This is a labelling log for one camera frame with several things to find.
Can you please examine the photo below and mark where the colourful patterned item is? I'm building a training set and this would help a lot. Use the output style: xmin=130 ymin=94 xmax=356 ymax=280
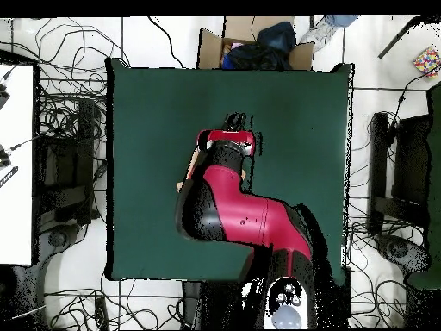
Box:
xmin=413 ymin=46 xmax=441 ymax=81

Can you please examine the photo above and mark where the black flat strip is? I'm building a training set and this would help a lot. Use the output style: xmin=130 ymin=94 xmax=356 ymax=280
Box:
xmin=0 ymin=165 xmax=19 ymax=190

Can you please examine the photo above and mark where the dark blue clothing pile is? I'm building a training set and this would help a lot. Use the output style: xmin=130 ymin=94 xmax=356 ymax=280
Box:
xmin=221 ymin=21 xmax=297 ymax=72

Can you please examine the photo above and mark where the dark green table cloth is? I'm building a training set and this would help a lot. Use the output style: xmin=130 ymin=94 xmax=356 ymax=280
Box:
xmin=105 ymin=57 xmax=356 ymax=287

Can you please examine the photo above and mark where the brown cardboard box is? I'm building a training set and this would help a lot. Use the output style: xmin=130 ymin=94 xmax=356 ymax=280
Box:
xmin=196 ymin=15 xmax=315 ymax=72

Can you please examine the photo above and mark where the person's leg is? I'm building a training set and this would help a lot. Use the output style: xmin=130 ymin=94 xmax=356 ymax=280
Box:
xmin=298 ymin=14 xmax=360 ymax=53

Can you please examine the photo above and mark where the black equipment stand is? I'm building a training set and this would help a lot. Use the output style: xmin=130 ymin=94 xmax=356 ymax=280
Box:
xmin=34 ymin=98 xmax=103 ymax=250
xmin=367 ymin=111 xmax=434 ymax=274

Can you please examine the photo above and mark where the dark slanted rod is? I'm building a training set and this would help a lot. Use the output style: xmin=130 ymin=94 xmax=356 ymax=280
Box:
xmin=377 ymin=15 xmax=424 ymax=59

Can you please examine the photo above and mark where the green covered side table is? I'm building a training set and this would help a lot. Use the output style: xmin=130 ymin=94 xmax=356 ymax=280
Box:
xmin=406 ymin=82 xmax=441 ymax=290

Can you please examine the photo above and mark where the black power strip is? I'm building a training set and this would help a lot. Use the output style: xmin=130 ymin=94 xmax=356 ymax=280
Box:
xmin=94 ymin=297 xmax=110 ymax=331

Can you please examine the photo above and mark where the white table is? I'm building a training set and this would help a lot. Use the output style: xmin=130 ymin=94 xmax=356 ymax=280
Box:
xmin=0 ymin=63 xmax=35 ymax=266

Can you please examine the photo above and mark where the single black cable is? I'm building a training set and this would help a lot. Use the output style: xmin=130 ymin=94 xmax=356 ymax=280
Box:
xmin=147 ymin=15 xmax=186 ymax=69

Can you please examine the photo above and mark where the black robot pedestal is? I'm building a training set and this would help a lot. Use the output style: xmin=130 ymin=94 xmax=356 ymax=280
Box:
xmin=181 ymin=279 xmax=352 ymax=331

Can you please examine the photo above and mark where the black cable tangle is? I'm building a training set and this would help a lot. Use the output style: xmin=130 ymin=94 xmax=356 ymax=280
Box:
xmin=345 ymin=192 xmax=414 ymax=329
xmin=0 ymin=17 xmax=131 ymax=139
xmin=44 ymin=272 xmax=184 ymax=331

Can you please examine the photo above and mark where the black device with cable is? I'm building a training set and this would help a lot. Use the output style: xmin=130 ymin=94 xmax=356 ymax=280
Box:
xmin=0 ymin=135 xmax=39 ymax=169
xmin=0 ymin=66 xmax=17 ymax=110

